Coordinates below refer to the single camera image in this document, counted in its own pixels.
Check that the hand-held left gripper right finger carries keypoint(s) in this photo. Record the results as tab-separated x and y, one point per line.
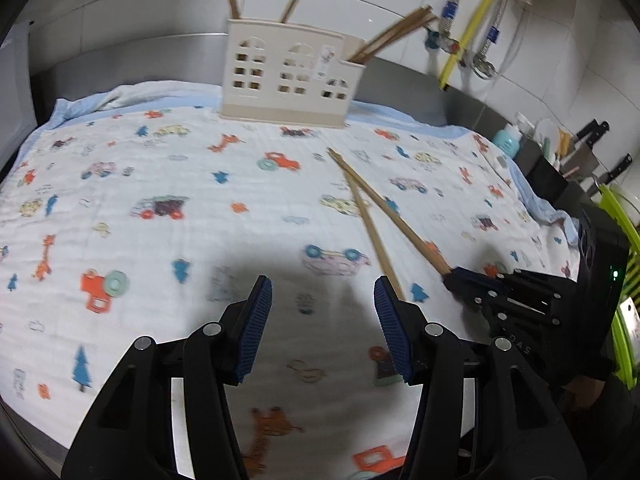
392	330

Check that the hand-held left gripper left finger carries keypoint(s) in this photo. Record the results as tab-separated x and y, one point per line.
255	330

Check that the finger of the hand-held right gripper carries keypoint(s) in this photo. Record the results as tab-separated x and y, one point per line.
480	278
480	300

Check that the cream plastic utensil holder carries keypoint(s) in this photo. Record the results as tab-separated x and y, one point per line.
270	100

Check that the person's right forearm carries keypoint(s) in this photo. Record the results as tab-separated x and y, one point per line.
585	395

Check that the green dish rack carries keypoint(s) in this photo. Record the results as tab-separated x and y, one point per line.
625	320

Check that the black storage box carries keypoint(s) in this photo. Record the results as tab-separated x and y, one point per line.
545	180

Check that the printed cartoon blanket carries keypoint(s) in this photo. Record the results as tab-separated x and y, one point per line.
150	260

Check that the teal pump bottle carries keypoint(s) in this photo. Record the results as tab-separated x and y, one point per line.
509	140

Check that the metal angle valve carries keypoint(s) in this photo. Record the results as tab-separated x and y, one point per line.
484	66

